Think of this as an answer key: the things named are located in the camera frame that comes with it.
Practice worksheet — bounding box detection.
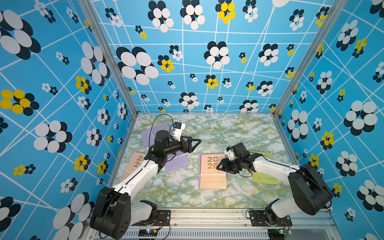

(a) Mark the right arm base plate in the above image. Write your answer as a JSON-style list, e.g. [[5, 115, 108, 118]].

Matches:
[[246, 209, 293, 228]]

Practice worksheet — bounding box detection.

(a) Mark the purple calendar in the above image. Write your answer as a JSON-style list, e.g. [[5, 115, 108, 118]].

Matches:
[[198, 155, 202, 190], [165, 152, 190, 173], [141, 124, 170, 148]]

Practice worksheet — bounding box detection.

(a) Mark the aluminium front rail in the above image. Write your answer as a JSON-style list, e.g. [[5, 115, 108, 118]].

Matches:
[[80, 207, 343, 240]]

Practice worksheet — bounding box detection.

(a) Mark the aluminium corner post left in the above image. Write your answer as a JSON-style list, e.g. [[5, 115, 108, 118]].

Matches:
[[79, 0, 138, 120]]

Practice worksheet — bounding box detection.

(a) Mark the green circuit board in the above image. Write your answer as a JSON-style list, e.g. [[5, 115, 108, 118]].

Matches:
[[268, 229, 292, 240], [139, 229, 158, 237]]

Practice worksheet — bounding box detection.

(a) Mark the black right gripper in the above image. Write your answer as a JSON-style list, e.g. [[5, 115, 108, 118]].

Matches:
[[215, 158, 242, 173]]

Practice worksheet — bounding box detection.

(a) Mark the green calendar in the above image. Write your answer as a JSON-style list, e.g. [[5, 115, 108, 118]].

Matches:
[[250, 150, 280, 186]]

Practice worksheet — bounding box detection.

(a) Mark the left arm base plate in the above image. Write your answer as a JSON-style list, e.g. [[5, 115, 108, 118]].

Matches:
[[133, 210, 172, 227]]

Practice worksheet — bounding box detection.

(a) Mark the left green circuit board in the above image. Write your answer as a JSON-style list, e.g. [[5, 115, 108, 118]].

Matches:
[[139, 229, 158, 237]]

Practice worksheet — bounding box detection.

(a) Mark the pink calendar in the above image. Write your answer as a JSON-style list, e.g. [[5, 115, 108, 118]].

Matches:
[[201, 154, 227, 190], [120, 152, 147, 182]]

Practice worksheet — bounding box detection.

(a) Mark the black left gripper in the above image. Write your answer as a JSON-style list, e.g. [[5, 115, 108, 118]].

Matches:
[[163, 135, 201, 157]]

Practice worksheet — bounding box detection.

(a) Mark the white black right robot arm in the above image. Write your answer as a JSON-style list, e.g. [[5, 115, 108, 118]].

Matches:
[[217, 143, 333, 226]]

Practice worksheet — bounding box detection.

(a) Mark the aluminium corner post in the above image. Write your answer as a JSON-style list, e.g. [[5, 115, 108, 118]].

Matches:
[[273, 0, 348, 119], [79, 0, 138, 120]]

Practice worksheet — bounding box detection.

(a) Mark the black left camera cable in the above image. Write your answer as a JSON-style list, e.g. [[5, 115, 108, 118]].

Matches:
[[148, 113, 176, 151]]

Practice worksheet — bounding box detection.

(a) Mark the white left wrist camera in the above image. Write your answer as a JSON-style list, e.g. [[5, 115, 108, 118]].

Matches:
[[173, 122, 186, 142]]

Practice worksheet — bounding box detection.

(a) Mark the right green circuit board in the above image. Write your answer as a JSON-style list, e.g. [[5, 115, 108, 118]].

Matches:
[[268, 229, 292, 240]]

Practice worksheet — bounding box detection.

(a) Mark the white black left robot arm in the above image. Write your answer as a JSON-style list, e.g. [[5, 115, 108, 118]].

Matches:
[[90, 130, 201, 240]]

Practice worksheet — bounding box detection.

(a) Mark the aluminium corner post right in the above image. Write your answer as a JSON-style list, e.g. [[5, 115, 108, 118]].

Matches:
[[273, 0, 348, 119]]

